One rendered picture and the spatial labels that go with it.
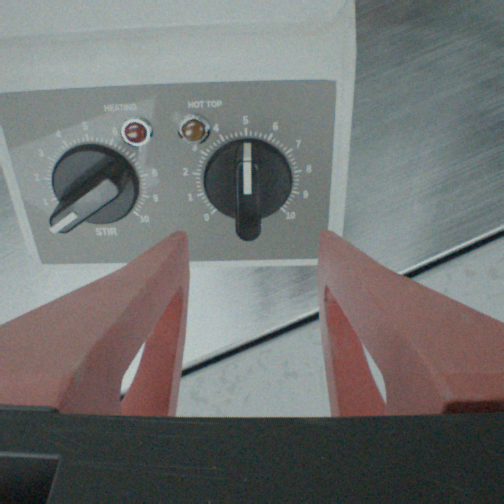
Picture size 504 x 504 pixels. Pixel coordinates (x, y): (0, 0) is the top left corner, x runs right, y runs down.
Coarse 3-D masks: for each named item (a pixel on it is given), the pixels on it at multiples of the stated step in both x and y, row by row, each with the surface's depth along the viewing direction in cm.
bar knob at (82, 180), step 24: (96, 144) 18; (72, 168) 18; (96, 168) 18; (120, 168) 18; (72, 192) 18; (96, 192) 17; (120, 192) 17; (72, 216) 18; (96, 216) 19; (120, 216) 19
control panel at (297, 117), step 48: (0, 96) 17; (48, 96) 17; (96, 96) 17; (144, 96) 17; (192, 96) 17; (240, 96) 17; (288, 96) 17; (48, 144) 18; (144, 144) 18; (192, 144) 18; (288, 144) 18; (48, 192) 19; (144, 192) 19; (192, 192) 19; (48, 240) 21; (96, 240) 21; (144, 240) 21; (192, 240) 21; (240, 240) 21; (288, 240) 21
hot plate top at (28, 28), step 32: (0, 0) 15; (32, 0) 15; (64, 0) 15; (96, 0) 15; (128, 0) 15; (160, 0) 15; (192, 0) 15; (224, 0) 15; (256, 0) 15; (288, 0) 15; (320, 0) 15; (0, 32) 15; (32, 32) 15; (64, 32) 15; (96, 32) 15; (128, 32) 15; (160, 32) 15; (192, 32) 15; (224, 32) 15
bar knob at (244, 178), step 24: (240, 144) 18; (264, 144) 18; (216, 168) 18; (240, 168) 17; (264, 168) 18; (288, 168) 18; (216, 192) 19; (240, 192) 17; (264, 192) 19; (288, 192) 19; (240, 216) 18; (264, 216) 20
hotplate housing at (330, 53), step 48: (0, 48) 17; (48, 48) 17; (96, 48) 17; (144, 48) 17; (192, 48) 17; (240, 48) 17; (288, 48) 17; (336, 48) 17; (336, 96) 17; (0, 144) 19; (336, 144) 18; (336, 192) 20
